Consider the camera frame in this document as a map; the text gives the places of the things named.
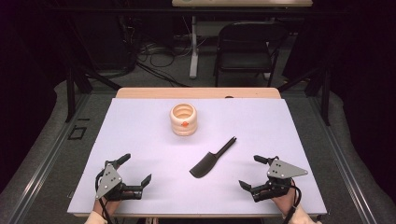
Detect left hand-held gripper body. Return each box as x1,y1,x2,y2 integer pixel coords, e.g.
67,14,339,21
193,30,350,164
94,160,144,202

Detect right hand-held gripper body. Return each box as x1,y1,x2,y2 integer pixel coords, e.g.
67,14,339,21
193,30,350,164
250,156,309,203

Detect dark brown comb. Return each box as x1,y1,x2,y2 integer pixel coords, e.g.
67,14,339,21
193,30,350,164
189,135,237,179

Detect person's left hand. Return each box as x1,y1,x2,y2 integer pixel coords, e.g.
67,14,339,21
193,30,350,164
93,199,125,217

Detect person's right hand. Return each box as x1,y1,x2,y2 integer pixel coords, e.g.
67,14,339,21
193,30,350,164
272,189,297,216

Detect black metal stand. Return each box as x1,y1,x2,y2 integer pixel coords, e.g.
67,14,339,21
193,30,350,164
64,66,123,124
277,62,332,127

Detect wooden table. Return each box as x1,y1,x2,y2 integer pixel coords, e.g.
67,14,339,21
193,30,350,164
73,87,328,218

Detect black folding chair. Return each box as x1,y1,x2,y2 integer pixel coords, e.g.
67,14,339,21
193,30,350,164
213,21,289,88

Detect desk with white leg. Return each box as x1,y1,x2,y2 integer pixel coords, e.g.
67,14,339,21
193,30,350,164
171,0,314,79

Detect looped black floor cable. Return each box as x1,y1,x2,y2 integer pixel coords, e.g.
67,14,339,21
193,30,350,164
136,43,176,68

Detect white floor cable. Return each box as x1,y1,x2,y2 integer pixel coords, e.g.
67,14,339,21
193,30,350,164
174,31,208,59

